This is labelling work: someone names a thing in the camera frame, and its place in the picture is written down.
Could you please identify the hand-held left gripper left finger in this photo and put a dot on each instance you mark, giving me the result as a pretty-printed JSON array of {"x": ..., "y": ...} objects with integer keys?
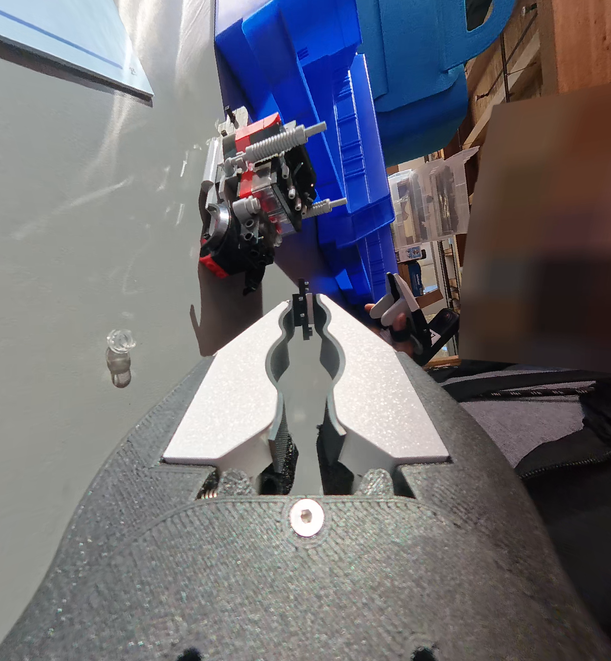
[{"x": 217, "y": 408}]

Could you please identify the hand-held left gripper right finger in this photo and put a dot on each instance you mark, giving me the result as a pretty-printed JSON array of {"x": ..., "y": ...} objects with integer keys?
[{"x": 388, "y": 408}]

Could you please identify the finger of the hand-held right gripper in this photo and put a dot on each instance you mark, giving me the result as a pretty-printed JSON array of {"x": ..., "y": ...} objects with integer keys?
[
  {"x": 390, "y": 312},
  {"x": 403, "y": 292}
]

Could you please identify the small grey black brick piece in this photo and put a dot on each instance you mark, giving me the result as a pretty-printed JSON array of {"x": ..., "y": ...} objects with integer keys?
[{"x": 303, "y": 312}]

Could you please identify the red black toy brick model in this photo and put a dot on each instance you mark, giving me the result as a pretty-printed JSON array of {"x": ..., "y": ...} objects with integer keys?
[{"x": 256, "y": 201}]

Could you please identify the grey desk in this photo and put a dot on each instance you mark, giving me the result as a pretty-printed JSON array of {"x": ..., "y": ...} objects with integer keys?
[{"x": 52, "y": 232}]

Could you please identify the person's right hand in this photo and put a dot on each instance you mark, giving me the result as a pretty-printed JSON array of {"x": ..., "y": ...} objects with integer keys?
[{"x": 399, "y": 324}]

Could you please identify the clear plastic storage box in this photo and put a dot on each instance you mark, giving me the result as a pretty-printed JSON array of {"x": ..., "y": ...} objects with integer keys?
[
  {"x": 411, "y": 206},
  {"x": 450, "y": 191}
]

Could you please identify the clear round stud brick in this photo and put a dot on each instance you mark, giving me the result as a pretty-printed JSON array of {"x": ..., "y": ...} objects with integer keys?
[{"x": 120, "y": 348}]

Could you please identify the person's grey clothing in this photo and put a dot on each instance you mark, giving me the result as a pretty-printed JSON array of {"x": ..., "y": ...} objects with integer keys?
[{"x": 568, "y": 465}]

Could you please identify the blue foam block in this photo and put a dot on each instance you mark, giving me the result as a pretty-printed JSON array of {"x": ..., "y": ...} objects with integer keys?
[{"x": 419, "y": 67}]

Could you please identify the large blue plastic bin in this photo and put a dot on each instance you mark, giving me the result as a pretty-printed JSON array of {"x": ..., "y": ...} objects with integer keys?
[{"x": 284, "y": 51}]

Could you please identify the light blue instruction booklet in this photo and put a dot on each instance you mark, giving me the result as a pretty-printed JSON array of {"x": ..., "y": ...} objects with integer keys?
[{"x": 52, "y": 36}]

